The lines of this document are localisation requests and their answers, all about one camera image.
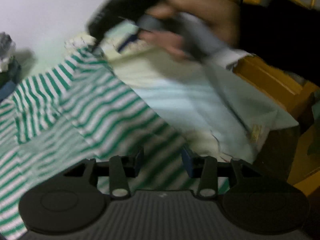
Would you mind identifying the green white striped shirt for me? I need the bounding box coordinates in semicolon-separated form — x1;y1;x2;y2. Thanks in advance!
0;45;231;238

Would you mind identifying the right hand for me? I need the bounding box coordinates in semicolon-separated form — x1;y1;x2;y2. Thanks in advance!
138;0;241;67

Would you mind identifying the blue folded garment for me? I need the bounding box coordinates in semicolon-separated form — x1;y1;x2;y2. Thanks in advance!
0;58;21;102

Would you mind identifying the wooden bed frame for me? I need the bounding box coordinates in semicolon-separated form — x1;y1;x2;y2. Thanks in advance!
221;0;320;196

